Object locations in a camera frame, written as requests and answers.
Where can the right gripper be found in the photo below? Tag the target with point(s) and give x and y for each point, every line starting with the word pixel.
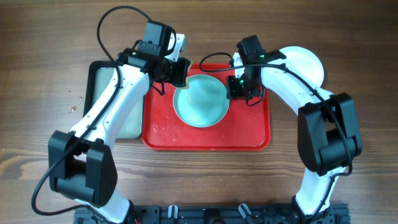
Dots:
pixel 234 93

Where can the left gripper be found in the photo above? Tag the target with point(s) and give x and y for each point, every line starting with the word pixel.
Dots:
pixel 180 78

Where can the light green plate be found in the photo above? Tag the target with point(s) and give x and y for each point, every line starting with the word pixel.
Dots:
pixel 203 103

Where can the white front plate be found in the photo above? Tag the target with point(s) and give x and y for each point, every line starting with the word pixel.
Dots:
pixel 305 62

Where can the green yellow sponge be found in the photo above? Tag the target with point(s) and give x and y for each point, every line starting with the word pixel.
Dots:
pixel 181 70

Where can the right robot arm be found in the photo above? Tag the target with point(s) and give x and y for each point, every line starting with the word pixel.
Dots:
pixel 328 137

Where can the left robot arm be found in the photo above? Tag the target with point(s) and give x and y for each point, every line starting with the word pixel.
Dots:
pixel 81 164

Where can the red plastic tray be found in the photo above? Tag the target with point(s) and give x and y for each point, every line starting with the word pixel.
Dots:
pixel 244 128

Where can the black water basin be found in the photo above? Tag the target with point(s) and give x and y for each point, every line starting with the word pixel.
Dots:
pixel 99 76

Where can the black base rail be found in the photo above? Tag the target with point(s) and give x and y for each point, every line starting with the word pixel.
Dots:
pixel 273 213

